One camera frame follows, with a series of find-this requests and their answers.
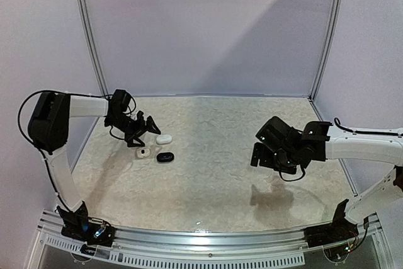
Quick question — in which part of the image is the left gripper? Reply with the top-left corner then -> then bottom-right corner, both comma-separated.
106,113 -> 161,147

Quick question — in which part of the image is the white gold-trimmed charging case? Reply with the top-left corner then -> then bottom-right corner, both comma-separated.
136,147 -> 150,159

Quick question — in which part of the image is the black earbud charging case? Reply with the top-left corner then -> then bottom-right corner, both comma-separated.
156,152 -> 174,163

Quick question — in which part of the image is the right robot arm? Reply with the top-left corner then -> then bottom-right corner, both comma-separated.
251,116 -> 402,241

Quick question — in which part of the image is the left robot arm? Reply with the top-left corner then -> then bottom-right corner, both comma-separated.
27,89 -> 161,212

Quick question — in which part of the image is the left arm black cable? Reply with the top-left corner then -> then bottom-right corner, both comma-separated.
17,89 -> 139,207

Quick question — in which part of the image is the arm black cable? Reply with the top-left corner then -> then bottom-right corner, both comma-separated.
17,89 -> 139,207
276,117 -> 403,183

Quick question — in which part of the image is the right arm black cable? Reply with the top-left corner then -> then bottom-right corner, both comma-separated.
276,117 -> 403,183

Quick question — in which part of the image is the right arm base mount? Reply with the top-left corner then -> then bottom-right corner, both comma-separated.
304,218 -> 359,248

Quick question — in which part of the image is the aluminium front rail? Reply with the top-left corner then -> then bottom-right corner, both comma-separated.
37,209 -> 383,259

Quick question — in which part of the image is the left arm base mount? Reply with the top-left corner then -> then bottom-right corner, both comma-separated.
61,216 -> 116,247

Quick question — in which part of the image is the white slotted cable duct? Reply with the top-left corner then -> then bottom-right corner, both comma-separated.
38,236 -> 306,268

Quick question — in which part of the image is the left aluminium corner post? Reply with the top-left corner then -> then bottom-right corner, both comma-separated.
77,0 -> 109,94

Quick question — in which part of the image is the aluminium corner post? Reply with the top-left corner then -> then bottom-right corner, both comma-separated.
309,0 -> 341,103
77,0 -> 109,94

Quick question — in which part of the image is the right aluminium corner post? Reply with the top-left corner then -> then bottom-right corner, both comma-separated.
309,0 -> 341,103

